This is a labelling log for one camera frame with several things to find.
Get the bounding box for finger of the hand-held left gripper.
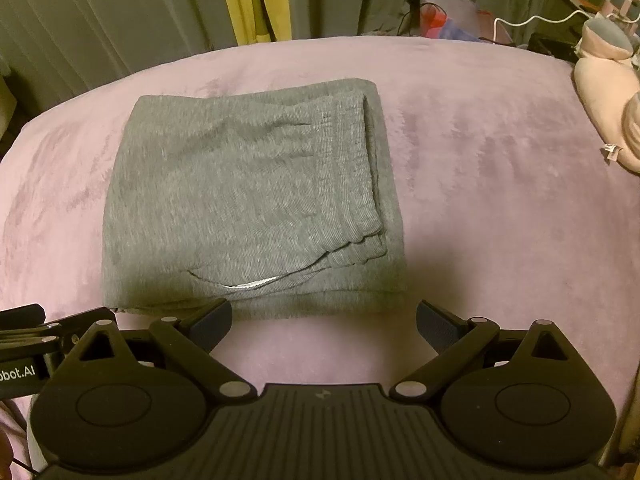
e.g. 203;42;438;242
0;303;68;356

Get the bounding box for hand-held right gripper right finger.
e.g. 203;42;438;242
390;300;567;403

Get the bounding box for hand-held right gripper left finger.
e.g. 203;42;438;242
75;299;253;403

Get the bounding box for grey ribbed pants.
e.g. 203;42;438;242
100;76;407;320

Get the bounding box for pink fleece blanket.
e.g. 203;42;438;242
0;36;640;480

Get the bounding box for pink plush bunny toy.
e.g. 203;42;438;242
571;18;640;177

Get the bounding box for black box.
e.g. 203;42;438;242
527;31;578;62

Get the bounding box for plastic bag with colourful contents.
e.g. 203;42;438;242
404;0;503;45

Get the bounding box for yellow curtain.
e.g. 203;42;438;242
216;0;293;48

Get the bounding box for grey curtain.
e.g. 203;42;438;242
0;0;556;96

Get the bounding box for pink stand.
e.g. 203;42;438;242
597;0;640;23

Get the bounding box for white cable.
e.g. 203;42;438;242
491;9;598;45

